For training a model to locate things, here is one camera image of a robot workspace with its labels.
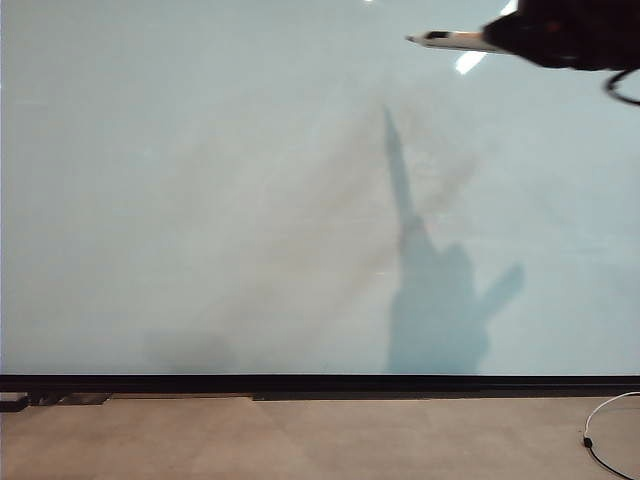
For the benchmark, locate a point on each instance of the black stand foot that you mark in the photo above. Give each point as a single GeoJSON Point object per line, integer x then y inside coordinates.
{"type": "Point", "coordinates": [12, 404]}

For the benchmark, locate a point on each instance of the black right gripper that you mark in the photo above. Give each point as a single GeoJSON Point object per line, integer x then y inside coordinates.
{"type": "Point", "coordinates": [580, 30]}

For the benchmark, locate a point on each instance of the white glossy whiteboard black frame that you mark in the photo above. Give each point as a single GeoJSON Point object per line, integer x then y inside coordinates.
{"type": "Point", "coordinates": [200, 200]}

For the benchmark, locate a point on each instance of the white whiteboard marker black label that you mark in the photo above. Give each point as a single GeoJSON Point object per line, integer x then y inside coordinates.
{"type": "Point", "coordinates": [450, 40]}

